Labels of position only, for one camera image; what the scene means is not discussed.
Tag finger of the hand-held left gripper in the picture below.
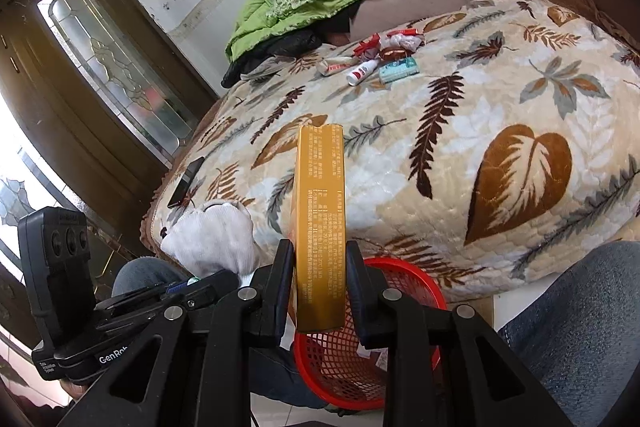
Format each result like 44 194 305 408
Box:
95 282 188 312
97 269 241 332

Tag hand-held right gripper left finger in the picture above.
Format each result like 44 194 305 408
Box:
55 238 296 427

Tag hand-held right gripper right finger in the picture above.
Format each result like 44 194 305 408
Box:
345 241 576 427

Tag yellow cardboard box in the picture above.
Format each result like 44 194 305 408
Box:
289 123 347 333

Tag red plastic mesh basket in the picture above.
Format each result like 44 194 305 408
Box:
292 257 448 410

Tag white plastic bag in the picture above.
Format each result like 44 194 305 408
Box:
385 32 426 52

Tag person's left leg in jeans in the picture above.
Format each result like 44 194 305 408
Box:
111 257 326 410

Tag person's leg in jeans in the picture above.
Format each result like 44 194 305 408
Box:
497 241 640 427
111 257 326 410

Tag black smartphone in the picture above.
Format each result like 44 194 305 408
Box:
166 156 206 209

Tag brown wooden glass door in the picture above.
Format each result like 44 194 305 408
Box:
0 0 221 258

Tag leaf print blanket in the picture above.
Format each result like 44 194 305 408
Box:
142 0 640 303

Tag white bottle red label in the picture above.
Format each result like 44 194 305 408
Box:
346 58 381 86

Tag teal packet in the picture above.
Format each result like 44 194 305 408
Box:
378 56 418 84

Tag white red toothpaste tube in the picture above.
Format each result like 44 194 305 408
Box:
316 56 363 76

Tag person's right leg in jeans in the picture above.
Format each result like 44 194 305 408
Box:
497 241 640 427

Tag red white wrapper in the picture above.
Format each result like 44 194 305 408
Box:
352 34 383 58

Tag black clothing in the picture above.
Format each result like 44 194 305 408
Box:
221 0 386 88

